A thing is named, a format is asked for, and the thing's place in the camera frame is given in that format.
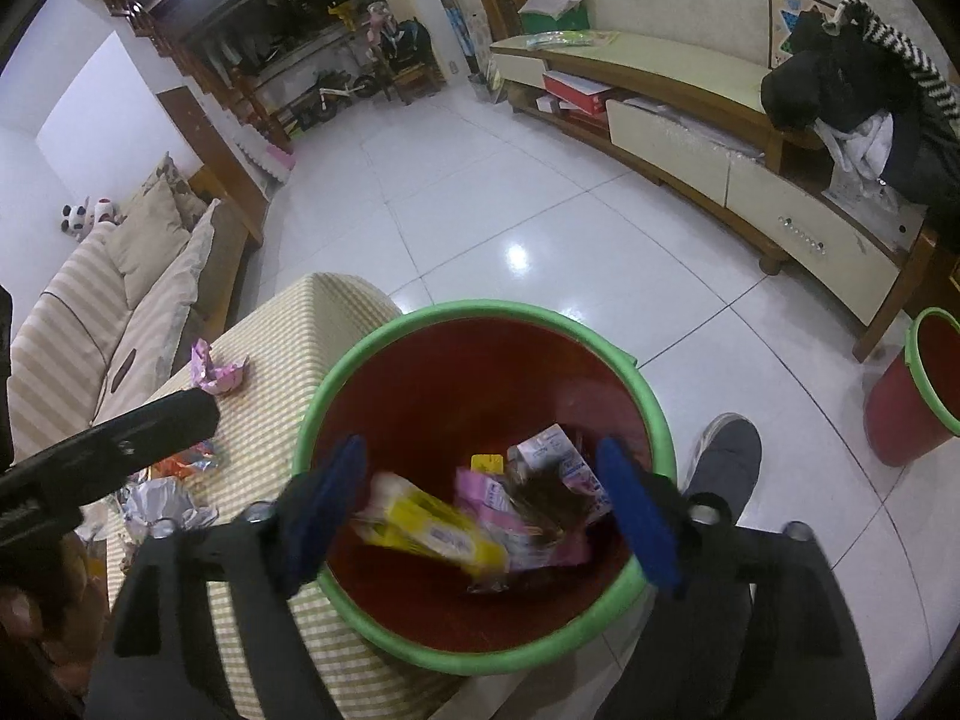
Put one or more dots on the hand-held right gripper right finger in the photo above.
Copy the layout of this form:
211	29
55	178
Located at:
637	510

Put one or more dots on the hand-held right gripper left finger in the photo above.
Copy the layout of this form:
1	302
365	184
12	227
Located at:
330	506

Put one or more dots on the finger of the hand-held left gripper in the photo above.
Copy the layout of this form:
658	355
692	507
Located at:
161	427

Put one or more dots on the pile of paper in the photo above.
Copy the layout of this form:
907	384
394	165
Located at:
165	502

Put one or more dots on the pink foil wrapper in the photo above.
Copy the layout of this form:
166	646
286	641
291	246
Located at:
217	371

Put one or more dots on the brown snack packet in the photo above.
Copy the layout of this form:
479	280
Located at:
547	499

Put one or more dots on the yellow packet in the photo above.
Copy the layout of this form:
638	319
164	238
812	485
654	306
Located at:
435	532

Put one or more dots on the pink snack bag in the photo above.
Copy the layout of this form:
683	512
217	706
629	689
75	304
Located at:
487	502

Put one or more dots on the yellow drink carton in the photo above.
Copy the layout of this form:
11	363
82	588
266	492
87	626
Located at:
487	463

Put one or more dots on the green rimmed red bin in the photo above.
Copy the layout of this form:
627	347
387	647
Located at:
450	390
900	405

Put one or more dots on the person's left hand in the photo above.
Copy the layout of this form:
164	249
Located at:
45	615

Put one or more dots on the person's grey shoe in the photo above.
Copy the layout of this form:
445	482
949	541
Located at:
724	457

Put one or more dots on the striped beige sofa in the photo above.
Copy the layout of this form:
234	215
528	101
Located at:
67	330

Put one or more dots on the checked yellow white tablecloth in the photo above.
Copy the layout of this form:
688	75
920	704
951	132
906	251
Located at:
300	315

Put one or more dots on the plain beige pillow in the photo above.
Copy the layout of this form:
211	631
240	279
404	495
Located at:
150	240

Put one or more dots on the white pink plush toy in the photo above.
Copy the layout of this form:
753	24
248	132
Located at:
106	210

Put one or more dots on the black white plush toy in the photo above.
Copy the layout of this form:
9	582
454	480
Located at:
75	219

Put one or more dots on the patterned pillow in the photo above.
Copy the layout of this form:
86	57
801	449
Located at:
180	195

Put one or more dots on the pink foam mats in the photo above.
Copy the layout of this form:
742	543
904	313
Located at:
262	157

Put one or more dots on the white balance bike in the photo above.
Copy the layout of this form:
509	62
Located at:
330	97

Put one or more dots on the white cloth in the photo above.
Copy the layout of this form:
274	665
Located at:
859	150

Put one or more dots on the red flat box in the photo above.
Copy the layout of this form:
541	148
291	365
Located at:
574	90

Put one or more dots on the wooden chair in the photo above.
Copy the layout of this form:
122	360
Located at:
416	82

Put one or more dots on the wooden television cabinet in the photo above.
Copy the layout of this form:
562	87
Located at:
675	67

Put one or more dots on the yellow toy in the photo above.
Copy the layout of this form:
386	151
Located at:
339	15

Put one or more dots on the black clothes pile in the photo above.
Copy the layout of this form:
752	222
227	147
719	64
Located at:
825	82

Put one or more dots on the green flat packet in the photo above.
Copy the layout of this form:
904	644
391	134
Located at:
570	37

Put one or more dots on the green cardboard box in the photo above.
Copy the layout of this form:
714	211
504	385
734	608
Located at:
555	11

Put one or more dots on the triangle pattern picture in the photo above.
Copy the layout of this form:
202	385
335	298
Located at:
787	22

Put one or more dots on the striped knitted scarf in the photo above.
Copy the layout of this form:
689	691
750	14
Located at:
907	52

